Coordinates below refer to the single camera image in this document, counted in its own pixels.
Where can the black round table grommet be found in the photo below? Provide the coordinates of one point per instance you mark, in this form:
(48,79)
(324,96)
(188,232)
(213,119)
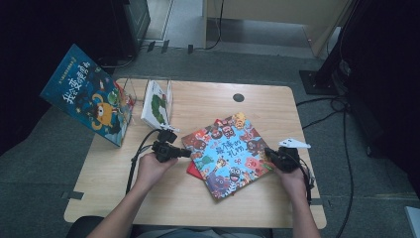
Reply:
(238,97)

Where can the white flat object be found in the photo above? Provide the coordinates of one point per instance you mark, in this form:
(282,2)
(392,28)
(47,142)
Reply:
(414,221)

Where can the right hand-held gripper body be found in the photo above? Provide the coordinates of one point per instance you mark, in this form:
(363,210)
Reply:
(287,157)

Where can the red picture book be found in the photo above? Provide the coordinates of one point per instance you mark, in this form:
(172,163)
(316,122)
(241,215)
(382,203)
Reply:
(194,170)

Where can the person's grey clothing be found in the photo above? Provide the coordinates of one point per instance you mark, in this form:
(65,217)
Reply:
(198,234)

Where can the white caterpillar picture book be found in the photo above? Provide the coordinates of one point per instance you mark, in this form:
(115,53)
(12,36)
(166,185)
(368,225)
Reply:
(157,105)

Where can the dark blue monster picture book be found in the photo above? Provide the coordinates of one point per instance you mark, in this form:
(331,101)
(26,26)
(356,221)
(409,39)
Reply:
(85,95)

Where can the black metal stand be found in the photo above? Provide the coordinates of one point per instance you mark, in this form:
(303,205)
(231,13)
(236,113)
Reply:
(330,72)

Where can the clear acrylic book rack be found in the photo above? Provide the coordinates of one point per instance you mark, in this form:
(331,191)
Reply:
(138,89)

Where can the light wooden cabinet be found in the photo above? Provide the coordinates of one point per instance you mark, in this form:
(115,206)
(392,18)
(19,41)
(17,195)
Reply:
(280,10)

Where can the dark cabinet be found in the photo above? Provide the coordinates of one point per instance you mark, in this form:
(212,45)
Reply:
(132,23)

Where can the person's left hand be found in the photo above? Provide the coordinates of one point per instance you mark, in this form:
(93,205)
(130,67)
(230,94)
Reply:
(152,172)

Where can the black floor tape strip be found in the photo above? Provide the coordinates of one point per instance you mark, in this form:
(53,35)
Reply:
(74,195)

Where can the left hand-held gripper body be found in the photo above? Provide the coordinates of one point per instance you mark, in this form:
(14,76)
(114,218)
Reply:
(165,148)

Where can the light blue animals picture book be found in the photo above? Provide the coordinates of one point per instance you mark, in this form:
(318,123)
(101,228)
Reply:
(228,155)

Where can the person's right hand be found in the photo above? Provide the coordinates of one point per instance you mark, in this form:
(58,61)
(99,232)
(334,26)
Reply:
(294,183)

